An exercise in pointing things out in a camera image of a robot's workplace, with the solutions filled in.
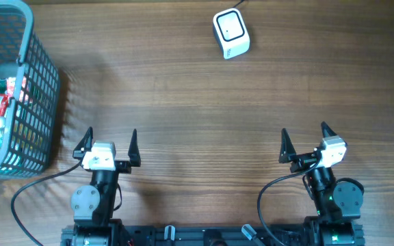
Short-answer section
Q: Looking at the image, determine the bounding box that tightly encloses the white barcode scanner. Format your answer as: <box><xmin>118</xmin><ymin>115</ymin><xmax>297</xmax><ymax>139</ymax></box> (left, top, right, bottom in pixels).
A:
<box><xmin>213</xmin><ymin>8</ymin><xmax>250</xmax><ymax>59</ymax></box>

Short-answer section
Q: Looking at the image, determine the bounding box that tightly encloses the grey plastic mesh basket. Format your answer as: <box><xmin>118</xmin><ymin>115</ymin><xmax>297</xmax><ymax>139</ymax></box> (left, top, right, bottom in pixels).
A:
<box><xmin>0</xmin><ymin>1</ymin><xmax>60</xmax><ymax>179</ymax></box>

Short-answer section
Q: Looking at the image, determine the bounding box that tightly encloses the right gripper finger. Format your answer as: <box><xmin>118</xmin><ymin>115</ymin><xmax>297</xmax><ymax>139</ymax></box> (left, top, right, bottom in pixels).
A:
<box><xmin>321</xmin><ymin>122</ymin><xmax>337</xmax><ymax>138</ymax></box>
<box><xmin>280</xmin><ymin>128</ymin><xmax>296</xmax><ymax>156</ymax></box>

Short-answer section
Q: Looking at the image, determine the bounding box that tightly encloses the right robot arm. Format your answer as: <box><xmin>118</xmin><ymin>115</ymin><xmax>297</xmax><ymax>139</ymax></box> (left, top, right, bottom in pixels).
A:
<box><xmin>279</xmin><ymin>122</ymin><xmax>365</xmax><ymax>245</ymax></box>

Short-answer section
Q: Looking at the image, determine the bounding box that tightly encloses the red tissue pack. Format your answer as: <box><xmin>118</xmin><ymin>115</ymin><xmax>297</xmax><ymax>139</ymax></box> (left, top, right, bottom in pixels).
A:
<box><xmin>5</xmin><ymin>77</ymin><xmax>30</xmax><ymax>103</ymax></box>

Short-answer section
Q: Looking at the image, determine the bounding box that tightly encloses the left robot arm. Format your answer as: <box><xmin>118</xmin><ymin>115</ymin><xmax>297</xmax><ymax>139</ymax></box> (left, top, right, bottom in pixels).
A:
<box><xmin>61</xmin><ymin>127</ymin><xmax>142</xmax><ymax>245</ymax></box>

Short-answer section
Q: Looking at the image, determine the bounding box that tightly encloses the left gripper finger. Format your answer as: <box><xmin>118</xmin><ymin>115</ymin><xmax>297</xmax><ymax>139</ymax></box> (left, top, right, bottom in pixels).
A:
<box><xmin>128</xmin><ymin>129</ymin><xmax>140</xmax><ymax>161</ymax></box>
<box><xmin>73</xmin><ymin>126</ymin><xmax>93</xmax><ymax>153</ymax></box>

